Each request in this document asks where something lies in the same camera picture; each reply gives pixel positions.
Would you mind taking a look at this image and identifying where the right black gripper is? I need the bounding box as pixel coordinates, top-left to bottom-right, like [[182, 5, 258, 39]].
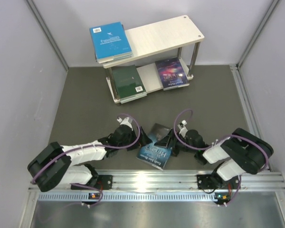
[[155, 128, 197, 156]]

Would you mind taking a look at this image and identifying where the dark blue Wuthering Heights book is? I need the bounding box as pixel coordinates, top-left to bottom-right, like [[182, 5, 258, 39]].
[[137, 123, 171, 170]]

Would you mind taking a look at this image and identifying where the pale grey-green book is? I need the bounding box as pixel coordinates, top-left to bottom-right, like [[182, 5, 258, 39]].
[[120, 92, 147, 104]]

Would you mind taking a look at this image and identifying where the dark green book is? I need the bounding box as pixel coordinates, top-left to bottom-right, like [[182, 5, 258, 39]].
[[113, 65, 147, 99]]

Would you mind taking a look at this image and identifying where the purple galaxy cover book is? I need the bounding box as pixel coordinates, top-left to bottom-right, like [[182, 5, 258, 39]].
[[155, 57, 189, 90]]

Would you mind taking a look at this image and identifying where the black glossy book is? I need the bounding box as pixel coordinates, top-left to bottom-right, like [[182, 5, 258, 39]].
[[90, 22, 124, 63]]

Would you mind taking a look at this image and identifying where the bright blue book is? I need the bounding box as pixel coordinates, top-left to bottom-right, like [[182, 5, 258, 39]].
[[89, 22, 133, 64]]

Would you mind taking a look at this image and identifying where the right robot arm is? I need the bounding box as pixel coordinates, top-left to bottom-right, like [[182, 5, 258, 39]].
[[155, 127, 274, 189]]

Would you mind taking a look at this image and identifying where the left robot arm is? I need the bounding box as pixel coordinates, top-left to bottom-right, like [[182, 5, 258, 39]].
[[27, 124, 151, 192]]

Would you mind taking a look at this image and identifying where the white two-tier shelf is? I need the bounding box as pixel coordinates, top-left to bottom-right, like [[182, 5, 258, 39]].
[[102, 15, 205, 105]]

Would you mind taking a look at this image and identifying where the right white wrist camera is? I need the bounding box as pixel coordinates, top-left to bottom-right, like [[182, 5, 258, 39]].
[[178, 120, 188, 138]]

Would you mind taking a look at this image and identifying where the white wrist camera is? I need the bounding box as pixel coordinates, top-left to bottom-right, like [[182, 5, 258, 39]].
[[117, 117, 133, 130], [178, 120, 188, 138]]

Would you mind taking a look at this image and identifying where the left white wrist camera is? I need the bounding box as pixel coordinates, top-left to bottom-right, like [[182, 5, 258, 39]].
[[117, 117, 133, 130]]

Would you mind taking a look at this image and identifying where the aluminium front rail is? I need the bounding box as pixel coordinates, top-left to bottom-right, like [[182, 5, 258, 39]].
[[28, 169, 285, 193]]

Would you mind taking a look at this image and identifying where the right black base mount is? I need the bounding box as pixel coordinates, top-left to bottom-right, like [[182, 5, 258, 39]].
[[196, 174, 239, 192]]

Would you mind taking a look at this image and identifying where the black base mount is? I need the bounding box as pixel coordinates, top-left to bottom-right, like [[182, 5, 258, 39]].
[[71, 175, 113, 190], [196, 174, 239, 192]]

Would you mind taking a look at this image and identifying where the slotted cable duct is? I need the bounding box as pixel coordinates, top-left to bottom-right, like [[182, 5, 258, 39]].
[[38, 192, 218, 202]]

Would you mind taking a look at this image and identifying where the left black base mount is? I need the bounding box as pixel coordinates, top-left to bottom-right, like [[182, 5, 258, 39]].
[[71, 175, 113, 190]]

